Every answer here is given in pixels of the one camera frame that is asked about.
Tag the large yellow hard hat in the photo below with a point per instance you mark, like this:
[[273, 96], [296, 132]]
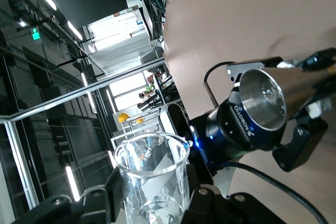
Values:
[[124, 117]]

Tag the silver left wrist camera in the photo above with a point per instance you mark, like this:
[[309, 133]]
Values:
[[177, 119]]

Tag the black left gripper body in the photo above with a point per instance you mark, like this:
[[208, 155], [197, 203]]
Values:
[[231, 127]]

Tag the white camera mounting plate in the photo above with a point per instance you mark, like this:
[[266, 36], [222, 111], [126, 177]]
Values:
[[223, 182]]

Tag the aluminium frame post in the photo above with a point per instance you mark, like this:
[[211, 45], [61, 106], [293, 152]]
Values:
[[86, 90]]

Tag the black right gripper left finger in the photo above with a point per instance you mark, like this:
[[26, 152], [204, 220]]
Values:
[[92, 208]]

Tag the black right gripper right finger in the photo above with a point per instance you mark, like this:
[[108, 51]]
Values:
[[210, 205]]

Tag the green potted plant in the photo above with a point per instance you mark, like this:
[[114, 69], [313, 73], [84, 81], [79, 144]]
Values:
[[149, 89]]

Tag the small yellow hard hat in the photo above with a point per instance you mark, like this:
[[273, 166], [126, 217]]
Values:
[[139, 120]]

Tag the white vertical blinds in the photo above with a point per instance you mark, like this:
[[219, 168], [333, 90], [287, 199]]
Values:
[[118, 56]]

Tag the clear glass beaker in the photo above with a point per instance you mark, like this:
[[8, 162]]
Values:
[[152, 182]]

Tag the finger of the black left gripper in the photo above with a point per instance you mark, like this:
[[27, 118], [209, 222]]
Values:
[[299, 148], [252, 65]]

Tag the green exit sign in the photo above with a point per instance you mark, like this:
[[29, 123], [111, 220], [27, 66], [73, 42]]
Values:
[[36, 35]]

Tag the steel double jigger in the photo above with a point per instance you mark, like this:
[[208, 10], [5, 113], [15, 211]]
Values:
[[262, 98]]

